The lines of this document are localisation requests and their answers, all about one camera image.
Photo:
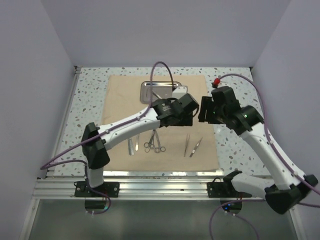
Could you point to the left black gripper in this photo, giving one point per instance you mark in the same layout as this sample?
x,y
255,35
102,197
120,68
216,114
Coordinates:
x,y
187,120

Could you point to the steel instrument tray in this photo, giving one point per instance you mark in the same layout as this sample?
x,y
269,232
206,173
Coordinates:
x,y
158,90

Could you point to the large steel scissors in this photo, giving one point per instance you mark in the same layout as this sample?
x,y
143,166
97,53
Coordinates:
x,y
159,148

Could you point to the steel tweezers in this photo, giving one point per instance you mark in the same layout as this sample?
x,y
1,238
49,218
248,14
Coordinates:
x,y
195,148
186,144

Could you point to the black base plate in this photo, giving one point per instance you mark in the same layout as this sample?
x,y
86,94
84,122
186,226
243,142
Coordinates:
x,y
97,191
218,189

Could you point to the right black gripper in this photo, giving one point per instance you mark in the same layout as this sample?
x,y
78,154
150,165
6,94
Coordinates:
x,y
207,103

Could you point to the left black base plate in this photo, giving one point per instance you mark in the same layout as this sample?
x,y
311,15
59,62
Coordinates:
x,y
97,191

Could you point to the steel forceps with ring handles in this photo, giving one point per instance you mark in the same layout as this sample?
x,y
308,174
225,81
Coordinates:
x,y
148,149

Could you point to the small steel scissors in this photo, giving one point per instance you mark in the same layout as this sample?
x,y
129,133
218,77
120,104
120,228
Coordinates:
x,y
150,142

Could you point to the aluminium frame rail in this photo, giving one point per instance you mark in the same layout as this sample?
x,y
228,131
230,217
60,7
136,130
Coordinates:
x,y
131,188

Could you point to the steel scalpel handle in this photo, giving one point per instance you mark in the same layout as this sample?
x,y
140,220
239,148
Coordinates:
x,y
129,147
137,142
132,147

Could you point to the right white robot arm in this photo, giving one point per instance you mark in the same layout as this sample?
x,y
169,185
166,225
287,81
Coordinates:
x,y
289,184

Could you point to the beige surgical drape cloth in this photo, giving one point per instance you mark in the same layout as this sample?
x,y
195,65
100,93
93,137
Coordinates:
x,y
123,100

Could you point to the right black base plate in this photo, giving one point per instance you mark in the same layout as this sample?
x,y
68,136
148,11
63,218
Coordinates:
x,y
218,189

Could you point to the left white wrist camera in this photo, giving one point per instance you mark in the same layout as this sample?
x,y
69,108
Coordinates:
x,y
179,92

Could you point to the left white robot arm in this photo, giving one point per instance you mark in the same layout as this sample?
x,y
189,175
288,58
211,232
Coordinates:
x,y
97,140

